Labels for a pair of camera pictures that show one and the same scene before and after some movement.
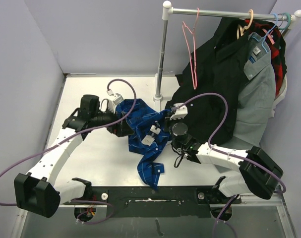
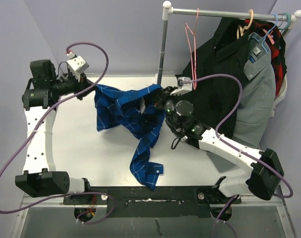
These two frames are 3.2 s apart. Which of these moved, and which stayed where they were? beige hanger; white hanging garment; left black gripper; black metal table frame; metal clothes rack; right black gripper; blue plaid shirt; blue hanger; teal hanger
Moved: left black gripper; right black gripper; blue plaid shirt
Stayed: beige hanger; metal clothes rack; black metal table frame; white hanging garment; blue hanger; teal hanger
